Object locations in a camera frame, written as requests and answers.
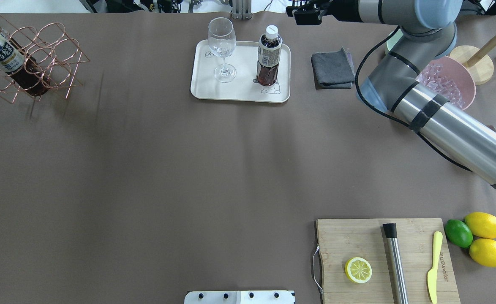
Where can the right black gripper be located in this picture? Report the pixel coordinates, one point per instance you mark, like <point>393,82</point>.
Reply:
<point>344,12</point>

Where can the copper wire bottle basket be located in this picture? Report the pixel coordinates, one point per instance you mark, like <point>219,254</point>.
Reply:
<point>50,59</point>

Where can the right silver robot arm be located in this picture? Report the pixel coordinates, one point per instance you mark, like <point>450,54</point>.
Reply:
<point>391,89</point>

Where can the grey folded cloth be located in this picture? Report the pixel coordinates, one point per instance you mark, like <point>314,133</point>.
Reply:
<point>333,70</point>

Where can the clear wine glass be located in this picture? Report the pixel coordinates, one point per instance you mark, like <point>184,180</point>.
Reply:
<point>221,38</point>

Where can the green empty bowl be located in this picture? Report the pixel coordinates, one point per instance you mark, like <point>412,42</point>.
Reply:
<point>392,41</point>

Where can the pink bowl of ice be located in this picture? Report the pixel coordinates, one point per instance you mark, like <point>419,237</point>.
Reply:
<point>449,78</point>

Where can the wooden cup tree stand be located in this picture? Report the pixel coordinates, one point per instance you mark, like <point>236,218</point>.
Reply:
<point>476,60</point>

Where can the wooden cutting board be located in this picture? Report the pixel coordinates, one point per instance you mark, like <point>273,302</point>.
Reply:
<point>339,240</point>

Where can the half lemon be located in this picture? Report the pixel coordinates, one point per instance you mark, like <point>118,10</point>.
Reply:
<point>358,270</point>

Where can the green lime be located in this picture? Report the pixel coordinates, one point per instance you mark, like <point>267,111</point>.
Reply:
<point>458,233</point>

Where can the whole lemon left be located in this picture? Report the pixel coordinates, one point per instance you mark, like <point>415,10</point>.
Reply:
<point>481,224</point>

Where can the whole lemon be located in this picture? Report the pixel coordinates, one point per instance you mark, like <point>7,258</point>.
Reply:
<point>481,224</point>
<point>483,251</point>

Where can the steel muddler black tip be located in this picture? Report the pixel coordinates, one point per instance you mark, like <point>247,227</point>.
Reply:
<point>390,231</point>

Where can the yellow plastic knife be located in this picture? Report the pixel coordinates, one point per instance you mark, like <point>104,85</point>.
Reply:
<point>432,274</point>

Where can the whole lemon right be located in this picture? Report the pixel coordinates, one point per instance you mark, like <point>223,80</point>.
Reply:
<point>483,251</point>

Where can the aluminium frame post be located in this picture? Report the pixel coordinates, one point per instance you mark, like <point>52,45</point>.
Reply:
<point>241,9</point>

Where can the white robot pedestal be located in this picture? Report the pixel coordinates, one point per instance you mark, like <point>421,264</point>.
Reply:
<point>241,297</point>

